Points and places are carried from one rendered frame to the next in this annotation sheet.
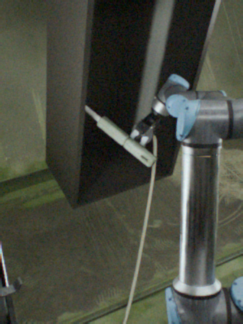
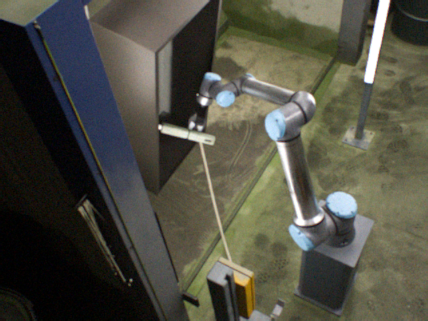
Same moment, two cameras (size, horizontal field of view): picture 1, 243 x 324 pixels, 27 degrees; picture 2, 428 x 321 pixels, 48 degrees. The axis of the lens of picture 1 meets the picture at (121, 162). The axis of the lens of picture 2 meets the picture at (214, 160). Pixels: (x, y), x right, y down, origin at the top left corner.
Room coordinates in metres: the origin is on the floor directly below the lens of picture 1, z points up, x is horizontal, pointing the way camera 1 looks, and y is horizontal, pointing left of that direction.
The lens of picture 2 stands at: (0.12, 0.64, 2.87)
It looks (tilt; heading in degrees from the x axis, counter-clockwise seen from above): 50 degrees down; 336
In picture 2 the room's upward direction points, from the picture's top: 8 degrees counter-clockwise
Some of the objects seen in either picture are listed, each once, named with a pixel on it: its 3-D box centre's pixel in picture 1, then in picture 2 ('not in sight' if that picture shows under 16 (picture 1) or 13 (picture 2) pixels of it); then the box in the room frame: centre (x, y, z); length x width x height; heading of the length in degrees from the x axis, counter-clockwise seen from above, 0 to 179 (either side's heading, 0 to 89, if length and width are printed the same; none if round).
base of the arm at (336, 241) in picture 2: not in sight; (337, 227); (1.04, -0.42, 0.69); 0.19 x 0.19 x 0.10
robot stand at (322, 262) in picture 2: not in sight; (330, 260); (1.04, -0.42, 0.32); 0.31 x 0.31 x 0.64; 29
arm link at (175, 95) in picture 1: (179, 101); (223, 93); (1.80, -0.23, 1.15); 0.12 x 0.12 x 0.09; 2
